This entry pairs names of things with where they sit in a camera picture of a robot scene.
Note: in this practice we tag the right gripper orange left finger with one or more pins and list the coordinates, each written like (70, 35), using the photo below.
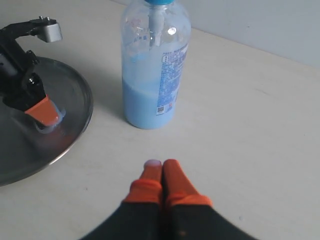
(137, 217)

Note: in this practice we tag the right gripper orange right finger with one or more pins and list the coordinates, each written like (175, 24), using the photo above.
(191, 214)

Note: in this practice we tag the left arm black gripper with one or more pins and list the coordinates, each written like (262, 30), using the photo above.
(20, 87)

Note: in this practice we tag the blue pump soap bottle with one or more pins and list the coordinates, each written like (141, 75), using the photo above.
(155, 37)

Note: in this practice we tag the blue soap blob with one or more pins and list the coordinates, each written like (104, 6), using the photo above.
(48, 129)

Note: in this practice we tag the round metal plate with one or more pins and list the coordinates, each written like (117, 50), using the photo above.
(34, 139)

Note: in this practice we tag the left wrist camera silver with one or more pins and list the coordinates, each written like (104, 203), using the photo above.
(44, 28)

